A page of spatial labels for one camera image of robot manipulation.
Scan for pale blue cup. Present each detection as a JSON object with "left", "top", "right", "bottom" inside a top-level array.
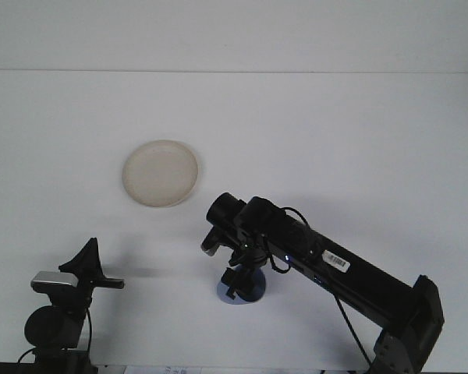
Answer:
[{"left": 216, "top": 266, "right": 267, "bottom": 307}]

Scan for pale round plate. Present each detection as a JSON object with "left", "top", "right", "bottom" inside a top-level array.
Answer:
[{"left": 121, "top": 139, "right": 200, "bottom": 209}]

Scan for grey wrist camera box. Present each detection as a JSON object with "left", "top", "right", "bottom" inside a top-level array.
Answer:
[
  {"left": 200, "top": 228, "right": 222, "bottom": 257},
  {"left": 30, "top": 271, "right": 80, "bottom": 292}
]

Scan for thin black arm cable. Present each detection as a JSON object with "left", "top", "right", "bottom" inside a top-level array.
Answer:
[
  {"left": 267, "top": 206, "right": 374, "bottom": 367},
  {"left": 17, "top": 298, "right": 96, "bottom": 364}
]

